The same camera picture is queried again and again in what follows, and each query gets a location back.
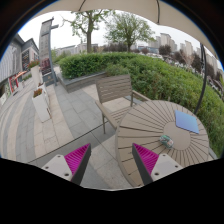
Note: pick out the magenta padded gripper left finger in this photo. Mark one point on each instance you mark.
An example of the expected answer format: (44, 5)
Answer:
(72, 166)

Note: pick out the tall grey sign pylon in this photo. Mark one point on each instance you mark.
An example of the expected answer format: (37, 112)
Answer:
(46, 66)

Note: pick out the grey storefront building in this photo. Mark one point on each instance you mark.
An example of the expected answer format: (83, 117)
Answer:
(16, 58)

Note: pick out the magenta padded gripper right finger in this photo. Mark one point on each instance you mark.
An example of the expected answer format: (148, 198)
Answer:
(152, 166)

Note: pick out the round slatted wooden table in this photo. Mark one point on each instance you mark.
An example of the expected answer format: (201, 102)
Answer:
(143, 124)

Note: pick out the slatted wooden chair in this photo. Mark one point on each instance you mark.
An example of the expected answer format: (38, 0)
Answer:
(111, 88)

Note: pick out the white planter box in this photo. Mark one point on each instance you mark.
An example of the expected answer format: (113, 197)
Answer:
(41, 105)
(35, 72)

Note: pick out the white planter box near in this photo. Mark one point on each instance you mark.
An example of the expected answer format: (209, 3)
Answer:
(41, 105)

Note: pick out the beige patio umbrella canopy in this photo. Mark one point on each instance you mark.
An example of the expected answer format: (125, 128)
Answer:
(157, 11)

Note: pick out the patterned computer mouse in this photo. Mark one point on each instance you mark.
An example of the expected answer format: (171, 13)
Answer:
(166, 141)

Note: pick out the tree left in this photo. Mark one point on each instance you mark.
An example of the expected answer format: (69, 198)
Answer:
(84, 23)

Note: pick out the green hedge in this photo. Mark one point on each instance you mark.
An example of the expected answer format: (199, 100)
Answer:
(156, 80)

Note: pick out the blue mouse pad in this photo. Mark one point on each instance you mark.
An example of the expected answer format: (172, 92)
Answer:
(186, 122)

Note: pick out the tree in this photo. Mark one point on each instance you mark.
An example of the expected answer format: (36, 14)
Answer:
(84, 23)
(128, 28)

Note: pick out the white planter box far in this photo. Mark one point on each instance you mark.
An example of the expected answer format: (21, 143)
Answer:
(35, 72)

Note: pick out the tree right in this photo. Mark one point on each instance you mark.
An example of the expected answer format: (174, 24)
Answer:
(128, 28)

